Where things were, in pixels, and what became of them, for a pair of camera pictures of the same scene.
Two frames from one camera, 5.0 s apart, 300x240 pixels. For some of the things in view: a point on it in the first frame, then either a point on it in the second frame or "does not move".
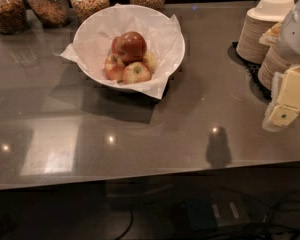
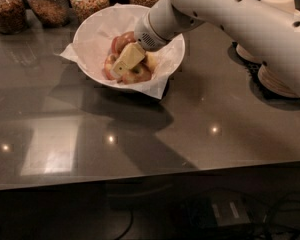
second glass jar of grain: x=49 y=4 does not move
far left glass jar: x=8 y=11 does not move
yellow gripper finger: x=294 y=96 to x=155 y=29
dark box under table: x=210 y=211 does not move
